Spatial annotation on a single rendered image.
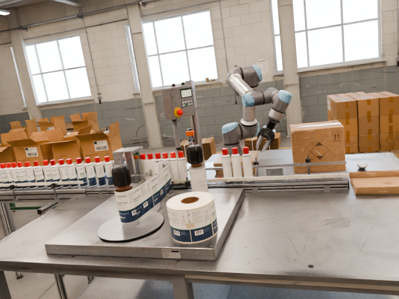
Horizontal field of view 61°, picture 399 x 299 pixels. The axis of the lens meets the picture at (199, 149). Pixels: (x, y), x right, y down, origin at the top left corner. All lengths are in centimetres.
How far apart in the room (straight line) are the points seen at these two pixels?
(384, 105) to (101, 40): 608
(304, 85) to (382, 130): 251
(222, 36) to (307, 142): 560
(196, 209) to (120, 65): 716
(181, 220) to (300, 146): 104
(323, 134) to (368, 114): 316
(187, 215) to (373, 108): 423
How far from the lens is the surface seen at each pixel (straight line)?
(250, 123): 241
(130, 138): 844
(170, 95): 204
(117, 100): 843
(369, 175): 215
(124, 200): 157
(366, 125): 529
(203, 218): 137
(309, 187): 196
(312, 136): 214
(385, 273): 130
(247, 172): 199
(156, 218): 166
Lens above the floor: 152
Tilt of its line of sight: 12 degrees down
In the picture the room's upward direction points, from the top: 8 degrees counter-clockwise
